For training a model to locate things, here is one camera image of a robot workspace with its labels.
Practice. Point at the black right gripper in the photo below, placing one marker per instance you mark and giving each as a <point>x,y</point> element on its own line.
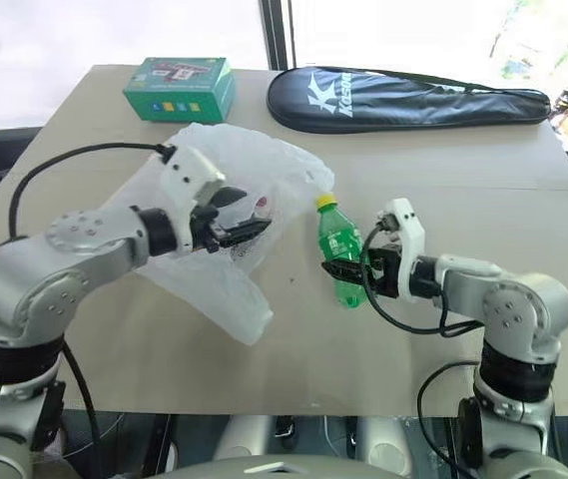
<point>384,274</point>

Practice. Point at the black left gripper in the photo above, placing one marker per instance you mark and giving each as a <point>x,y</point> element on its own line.
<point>206,229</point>

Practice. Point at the green plastic soda bottle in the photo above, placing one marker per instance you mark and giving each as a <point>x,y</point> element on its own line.
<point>336,239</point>

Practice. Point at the translucent white plastic bag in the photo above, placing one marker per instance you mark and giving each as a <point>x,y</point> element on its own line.
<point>248,154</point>

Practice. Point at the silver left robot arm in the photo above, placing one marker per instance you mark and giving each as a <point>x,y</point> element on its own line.
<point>64,269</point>

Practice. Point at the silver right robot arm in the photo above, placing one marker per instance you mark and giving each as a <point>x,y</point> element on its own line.
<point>513,299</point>

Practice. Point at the black racket cover bag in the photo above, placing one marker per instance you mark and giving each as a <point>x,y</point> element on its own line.
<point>413,105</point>

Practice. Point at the green cardboard box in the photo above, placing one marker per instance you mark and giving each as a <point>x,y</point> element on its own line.
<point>178,95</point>

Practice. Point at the grey rounded robot leg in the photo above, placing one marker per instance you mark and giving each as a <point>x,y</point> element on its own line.
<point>248,436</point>
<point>386,441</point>

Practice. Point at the silver robot torso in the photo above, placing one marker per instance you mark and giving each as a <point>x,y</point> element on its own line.
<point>288,466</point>

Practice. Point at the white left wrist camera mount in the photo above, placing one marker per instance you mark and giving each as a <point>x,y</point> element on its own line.
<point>188,169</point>

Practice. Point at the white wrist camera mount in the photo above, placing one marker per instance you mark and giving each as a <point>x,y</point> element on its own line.
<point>408,224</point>
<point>188,169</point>

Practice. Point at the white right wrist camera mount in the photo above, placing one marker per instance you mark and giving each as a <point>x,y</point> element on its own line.
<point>408,224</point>

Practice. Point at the dark window frame post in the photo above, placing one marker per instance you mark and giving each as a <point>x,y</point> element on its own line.
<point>278,35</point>

